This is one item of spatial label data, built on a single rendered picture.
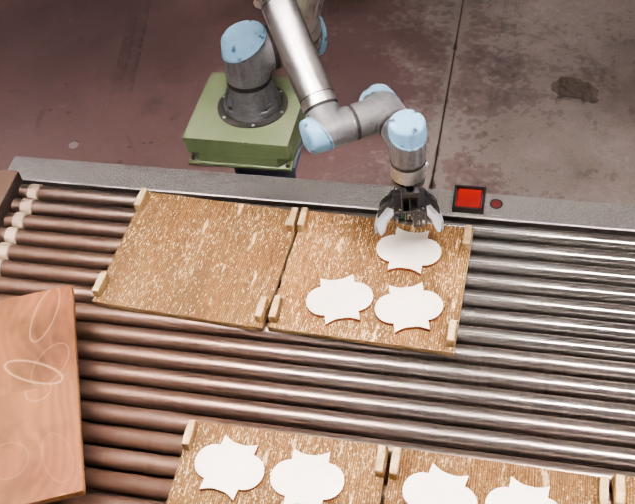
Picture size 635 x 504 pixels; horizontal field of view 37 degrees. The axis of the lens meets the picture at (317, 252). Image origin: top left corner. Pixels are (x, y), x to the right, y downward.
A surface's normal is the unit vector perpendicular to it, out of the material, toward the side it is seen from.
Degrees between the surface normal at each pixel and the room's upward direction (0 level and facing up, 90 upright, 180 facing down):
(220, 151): 90
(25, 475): 0
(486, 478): 0
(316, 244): 0
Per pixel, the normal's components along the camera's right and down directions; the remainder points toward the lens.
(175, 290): -0.09, -0.63
